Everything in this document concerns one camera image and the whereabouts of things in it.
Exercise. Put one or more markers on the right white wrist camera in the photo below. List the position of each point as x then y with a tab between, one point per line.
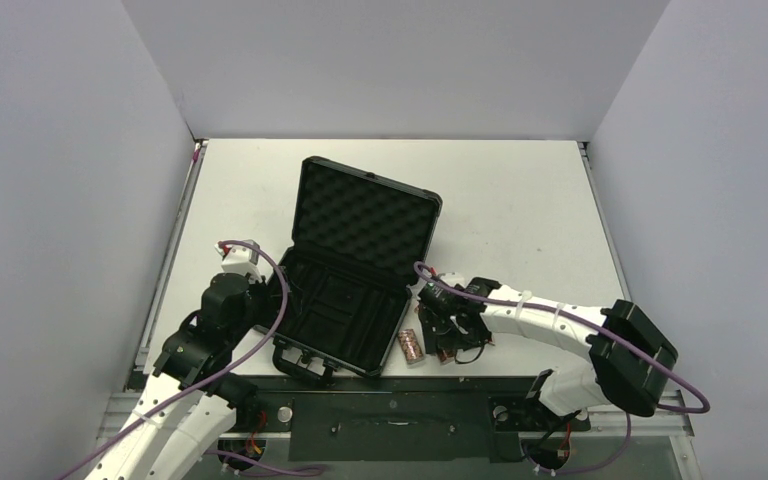
452	279

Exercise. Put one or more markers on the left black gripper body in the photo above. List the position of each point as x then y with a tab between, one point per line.
264	307

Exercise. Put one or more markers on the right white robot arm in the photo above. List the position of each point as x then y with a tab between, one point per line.
627	358

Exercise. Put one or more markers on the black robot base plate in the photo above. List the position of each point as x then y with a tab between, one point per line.
393	419

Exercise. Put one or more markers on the poker chip roll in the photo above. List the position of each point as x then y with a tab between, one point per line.
446	356
410	347

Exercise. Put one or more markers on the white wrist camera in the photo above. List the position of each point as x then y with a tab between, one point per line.
240	257
452	279

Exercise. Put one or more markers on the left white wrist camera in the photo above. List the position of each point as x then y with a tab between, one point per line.
240	257

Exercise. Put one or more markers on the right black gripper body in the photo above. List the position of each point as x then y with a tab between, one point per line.
446	325

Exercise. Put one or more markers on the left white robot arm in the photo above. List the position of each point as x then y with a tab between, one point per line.
193	393

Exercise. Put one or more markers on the black foam-lined carrying case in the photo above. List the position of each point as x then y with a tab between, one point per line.
356	237

